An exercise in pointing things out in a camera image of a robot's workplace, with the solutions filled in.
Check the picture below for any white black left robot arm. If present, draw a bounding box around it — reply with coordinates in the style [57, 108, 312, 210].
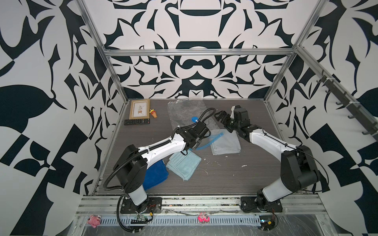
[103, 121, 211, 207]

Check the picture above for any black tv remote control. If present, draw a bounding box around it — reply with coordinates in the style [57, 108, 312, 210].
[124, 119, 150, 125]

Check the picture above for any wooden picture frame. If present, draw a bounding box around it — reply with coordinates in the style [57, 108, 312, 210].
[129, 99, 150, 120]

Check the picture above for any ice cream cone toy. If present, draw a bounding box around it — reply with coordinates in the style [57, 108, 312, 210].
[150, 109, 158, 119]

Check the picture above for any black corrugated cable conduit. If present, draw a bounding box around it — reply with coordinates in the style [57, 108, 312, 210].
[102, 141, 175, 191]

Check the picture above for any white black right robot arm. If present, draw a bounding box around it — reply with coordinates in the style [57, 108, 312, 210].
[214, 105, 321, 208]

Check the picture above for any magenta toy on rail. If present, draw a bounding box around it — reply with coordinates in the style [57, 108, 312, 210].
[198, 212, 210, 224]

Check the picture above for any clear plastic vacuum bag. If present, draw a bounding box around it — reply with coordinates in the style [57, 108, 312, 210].
[167, 100, 224, 150]

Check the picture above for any small green circuit board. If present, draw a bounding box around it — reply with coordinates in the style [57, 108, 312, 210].
[135, 214, 149, 222]

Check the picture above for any dark blue folded towel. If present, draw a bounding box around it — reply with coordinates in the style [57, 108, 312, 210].
[143, 160, 169, 190]

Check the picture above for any black wall hook rack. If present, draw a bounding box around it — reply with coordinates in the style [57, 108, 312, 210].
[317, 69, 378, 142]

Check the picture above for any white slotted cable duct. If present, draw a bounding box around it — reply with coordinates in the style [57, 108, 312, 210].
[100, 214, 262, 227]

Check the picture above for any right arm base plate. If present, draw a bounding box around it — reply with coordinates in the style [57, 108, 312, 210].
[240, 195, 283, 213]

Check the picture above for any grey towel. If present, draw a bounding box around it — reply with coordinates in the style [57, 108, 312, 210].
[210, 129, 241, 155]

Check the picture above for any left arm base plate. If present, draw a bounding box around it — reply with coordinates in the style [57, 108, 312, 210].
[120, 197, 162, 214]

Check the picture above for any light teal folded towel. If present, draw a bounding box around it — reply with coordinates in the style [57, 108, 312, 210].
[166, 150, 202, 181]

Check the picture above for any black electronics box with led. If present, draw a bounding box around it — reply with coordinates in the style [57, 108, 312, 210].
[258, 217, 279, 232]

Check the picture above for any pink toy on rail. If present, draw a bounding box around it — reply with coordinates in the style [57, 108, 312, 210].
[87, 215, 101, 228]

